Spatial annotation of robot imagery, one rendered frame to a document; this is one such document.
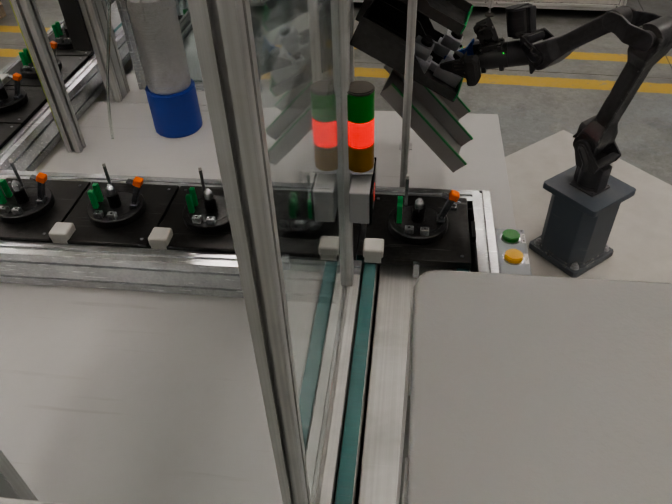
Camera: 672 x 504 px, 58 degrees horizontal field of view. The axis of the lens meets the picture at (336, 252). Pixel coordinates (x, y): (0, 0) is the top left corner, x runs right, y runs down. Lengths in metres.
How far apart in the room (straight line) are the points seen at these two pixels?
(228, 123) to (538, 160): 1.58
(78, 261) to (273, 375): 0.98
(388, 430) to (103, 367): 0.63
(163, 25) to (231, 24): 1.56
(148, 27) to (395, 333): 1.16
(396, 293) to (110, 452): 0.66
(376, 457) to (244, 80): 0.83
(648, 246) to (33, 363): 1.47
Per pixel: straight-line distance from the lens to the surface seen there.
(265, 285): 0.51
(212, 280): 1.44
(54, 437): 1.34
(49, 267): 1.59
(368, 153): 1.09
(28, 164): 2.08
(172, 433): 1.26
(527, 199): 1.77
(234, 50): 0.40
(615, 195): 1.50
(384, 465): 1.11
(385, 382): 1.20
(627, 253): 1.67
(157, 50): 1.97
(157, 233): 1.48
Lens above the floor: 1.89
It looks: 42 degrees down
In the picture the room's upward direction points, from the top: 2 degrees counter-clockwise
